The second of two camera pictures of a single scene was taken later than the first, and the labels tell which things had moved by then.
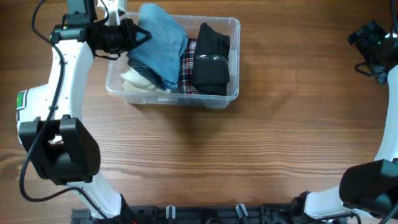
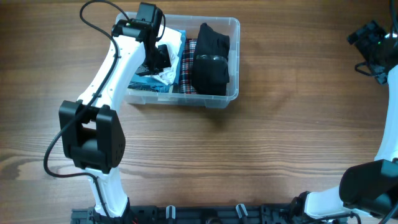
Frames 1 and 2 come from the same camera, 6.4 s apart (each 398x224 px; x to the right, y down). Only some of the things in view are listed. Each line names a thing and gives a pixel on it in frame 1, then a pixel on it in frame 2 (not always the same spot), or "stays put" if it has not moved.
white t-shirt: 20,99 -> 172,38
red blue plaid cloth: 187,66 stays put
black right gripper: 369,33 stays put
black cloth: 211,70 stays put
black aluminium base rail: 206,214 stays put
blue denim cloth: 160,56 -> 151,83
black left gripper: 132,29 -> 145,68
